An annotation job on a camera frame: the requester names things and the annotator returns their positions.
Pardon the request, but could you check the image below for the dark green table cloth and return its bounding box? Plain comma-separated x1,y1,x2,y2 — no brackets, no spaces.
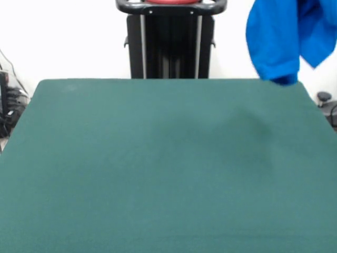
0,78,337,253

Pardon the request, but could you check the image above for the black electronics box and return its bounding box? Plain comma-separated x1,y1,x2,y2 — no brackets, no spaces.
0,70,9,119

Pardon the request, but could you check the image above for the blue printed t-shirt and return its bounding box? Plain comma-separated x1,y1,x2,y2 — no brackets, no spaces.
245,0,337,86

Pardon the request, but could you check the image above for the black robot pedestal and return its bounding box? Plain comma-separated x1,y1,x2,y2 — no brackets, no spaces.
115,0,227,80

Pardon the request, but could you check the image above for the black cable bundle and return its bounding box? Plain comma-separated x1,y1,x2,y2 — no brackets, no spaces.
0,86,30,138

